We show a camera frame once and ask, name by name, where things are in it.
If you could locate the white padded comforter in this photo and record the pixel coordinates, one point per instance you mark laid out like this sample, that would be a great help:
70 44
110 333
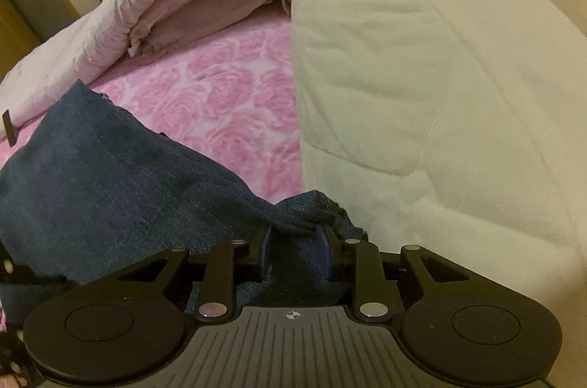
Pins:
412 71

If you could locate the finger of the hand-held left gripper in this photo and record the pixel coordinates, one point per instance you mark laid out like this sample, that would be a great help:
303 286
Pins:
7 268
11 363

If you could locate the pink floral blanket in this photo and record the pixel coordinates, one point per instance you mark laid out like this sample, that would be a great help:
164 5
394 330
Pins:
220 94

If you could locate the blue denim jeans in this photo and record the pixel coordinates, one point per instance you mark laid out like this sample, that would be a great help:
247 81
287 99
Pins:
114 186

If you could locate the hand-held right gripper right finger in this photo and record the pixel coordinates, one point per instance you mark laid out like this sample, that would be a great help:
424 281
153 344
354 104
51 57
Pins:
323 255

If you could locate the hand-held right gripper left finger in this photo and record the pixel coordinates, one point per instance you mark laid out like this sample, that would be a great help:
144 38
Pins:
265 256

